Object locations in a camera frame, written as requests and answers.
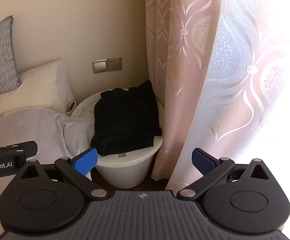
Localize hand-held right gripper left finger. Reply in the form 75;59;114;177
16;148;109;201

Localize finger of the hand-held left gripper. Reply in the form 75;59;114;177
0;141;38;160

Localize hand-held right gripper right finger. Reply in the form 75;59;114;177
176;148;271;201

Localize white plastic tub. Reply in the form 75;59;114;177
70;89;164;188

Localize black pants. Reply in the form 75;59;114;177
90;80;163;157

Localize white duvet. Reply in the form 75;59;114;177
0;107;96;240

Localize white pillow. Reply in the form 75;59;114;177
0;58;76;118

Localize pink patterned curtain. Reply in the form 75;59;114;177
165;0;290;191
145;0;225;180

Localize gold wall light switch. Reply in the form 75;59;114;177
92;58;108;74

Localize gold wall socket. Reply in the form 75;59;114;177
106;57;122;72

